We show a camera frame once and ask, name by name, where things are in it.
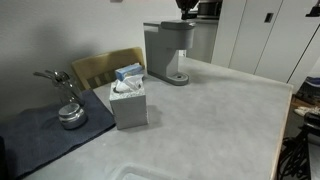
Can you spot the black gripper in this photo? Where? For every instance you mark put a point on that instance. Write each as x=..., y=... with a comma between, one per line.
x=185, y=6

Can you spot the blue small box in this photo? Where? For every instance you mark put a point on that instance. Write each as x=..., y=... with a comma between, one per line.
x=129, y=70

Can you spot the white cabinet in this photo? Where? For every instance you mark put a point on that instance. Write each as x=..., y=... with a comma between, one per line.
x=275, y=39

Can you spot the grey tissue box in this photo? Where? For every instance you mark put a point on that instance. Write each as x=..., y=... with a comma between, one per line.
x=128, y=102

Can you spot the glass jar with utensils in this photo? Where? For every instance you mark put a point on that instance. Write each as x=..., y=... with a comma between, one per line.
x=72, y=114

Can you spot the clear plastic container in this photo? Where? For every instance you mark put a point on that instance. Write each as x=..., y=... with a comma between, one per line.
x=133, y=171

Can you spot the dark blue cloth mat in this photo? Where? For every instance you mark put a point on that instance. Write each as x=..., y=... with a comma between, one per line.
x=35, y=137

